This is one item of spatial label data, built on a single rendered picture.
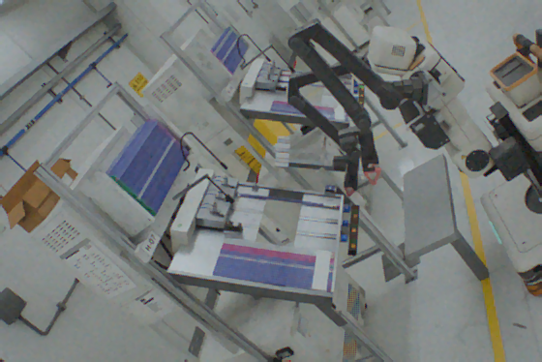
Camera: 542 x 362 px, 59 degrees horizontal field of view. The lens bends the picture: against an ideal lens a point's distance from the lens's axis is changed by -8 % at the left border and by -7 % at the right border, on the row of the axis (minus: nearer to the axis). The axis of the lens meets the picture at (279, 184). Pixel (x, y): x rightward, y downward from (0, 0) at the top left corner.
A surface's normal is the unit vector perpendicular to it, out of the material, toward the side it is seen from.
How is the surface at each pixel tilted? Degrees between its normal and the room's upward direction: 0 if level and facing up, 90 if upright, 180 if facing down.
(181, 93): 90
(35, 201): 80
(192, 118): 90
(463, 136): 90
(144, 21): 90
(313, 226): 43
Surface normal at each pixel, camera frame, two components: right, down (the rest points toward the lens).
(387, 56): -0.04, 0.51
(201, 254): 0.04, -0.80
